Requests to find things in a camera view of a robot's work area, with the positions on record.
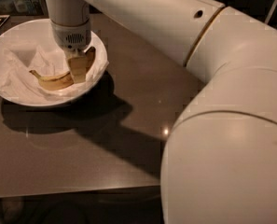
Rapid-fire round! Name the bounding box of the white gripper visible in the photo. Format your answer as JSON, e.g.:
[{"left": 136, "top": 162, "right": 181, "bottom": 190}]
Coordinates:
[{"left": 50, "top": 21, "right": 93, "bottom": 83}]

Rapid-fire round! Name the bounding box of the yellow banana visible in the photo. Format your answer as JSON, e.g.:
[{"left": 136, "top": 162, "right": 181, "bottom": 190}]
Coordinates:
[{"left": 29, "top": 46, "right": 97, "bottom": 91}]

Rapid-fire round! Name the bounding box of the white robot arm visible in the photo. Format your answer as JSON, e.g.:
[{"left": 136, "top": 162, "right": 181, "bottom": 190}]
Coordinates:
[{"left": 46, "top": 0, "right": 277, "bottom": 224}]

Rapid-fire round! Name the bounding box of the white bowl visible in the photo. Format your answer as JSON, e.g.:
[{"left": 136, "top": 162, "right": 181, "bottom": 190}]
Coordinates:
[{"left": 0, "top": 19, "right": 103, "bottom": 107}]

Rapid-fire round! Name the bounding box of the white paper towel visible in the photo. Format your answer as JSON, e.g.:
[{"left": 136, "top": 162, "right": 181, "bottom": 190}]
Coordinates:
[{"left": 0, "top": 42, "right": 108, "bottom": 106}]

